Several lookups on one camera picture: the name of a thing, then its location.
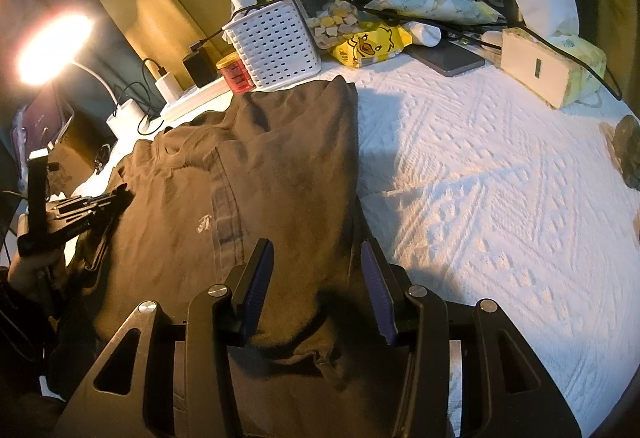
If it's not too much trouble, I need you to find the yellow duck snack packet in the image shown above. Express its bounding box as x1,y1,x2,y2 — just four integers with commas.
327,25,413,69

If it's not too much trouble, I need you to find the crumpled brown cloth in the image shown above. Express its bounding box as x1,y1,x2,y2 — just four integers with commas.
602,115,640,191

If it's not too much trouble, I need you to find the white textured table cover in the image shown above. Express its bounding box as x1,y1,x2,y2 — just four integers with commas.
50,38,640,438

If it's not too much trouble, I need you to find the dark brown T-shirt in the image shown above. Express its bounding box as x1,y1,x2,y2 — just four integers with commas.
50,75,456,438

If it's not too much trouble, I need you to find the white plastic basket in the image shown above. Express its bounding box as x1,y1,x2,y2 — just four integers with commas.
221,0,322,92

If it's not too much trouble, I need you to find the white power strip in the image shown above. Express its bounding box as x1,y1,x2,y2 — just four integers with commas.
160,78,236,121

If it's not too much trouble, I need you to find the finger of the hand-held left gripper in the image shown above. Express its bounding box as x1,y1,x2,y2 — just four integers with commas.
55,213,118,269
47,184,135,224

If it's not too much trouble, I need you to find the floral soft tissue pack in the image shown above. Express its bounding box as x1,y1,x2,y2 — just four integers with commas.
365,0,506,26

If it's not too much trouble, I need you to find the red tin can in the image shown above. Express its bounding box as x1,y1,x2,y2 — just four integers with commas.
216,52,256,94

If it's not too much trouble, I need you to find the cream tissue box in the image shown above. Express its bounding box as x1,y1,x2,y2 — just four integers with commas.
500,0,608,110

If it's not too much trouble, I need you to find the person's left hand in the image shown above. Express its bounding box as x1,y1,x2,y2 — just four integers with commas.
7,260,66,309

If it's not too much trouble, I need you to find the black charger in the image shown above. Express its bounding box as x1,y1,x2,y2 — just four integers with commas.
182,49,221,88

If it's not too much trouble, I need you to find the black charging cable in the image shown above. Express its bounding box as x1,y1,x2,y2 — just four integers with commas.
192,0,623,101

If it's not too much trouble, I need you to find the black lamp cable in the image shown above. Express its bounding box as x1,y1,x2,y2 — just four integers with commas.
117,58,168,129

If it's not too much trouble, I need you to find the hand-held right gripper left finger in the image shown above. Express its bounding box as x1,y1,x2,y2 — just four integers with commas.
59,238,275,438

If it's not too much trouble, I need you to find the black cable bundle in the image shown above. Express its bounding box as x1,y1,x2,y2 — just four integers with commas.
92,143,116,169

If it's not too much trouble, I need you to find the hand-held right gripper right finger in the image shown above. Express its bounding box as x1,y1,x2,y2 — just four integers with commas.
360,239,583,438

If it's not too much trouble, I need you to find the teal curtain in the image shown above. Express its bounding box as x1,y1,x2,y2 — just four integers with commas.
0,0,173,129

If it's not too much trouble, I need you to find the white tube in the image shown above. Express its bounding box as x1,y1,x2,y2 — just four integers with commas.
402,20,442,46

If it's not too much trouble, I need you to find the white desk lamp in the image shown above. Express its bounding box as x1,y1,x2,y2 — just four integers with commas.
15,13,151,139

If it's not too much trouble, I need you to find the white charger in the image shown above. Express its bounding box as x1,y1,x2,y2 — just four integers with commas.
155,73,183,104

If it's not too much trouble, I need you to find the grey smartphone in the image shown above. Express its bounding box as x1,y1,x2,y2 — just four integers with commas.
405,40,486,78

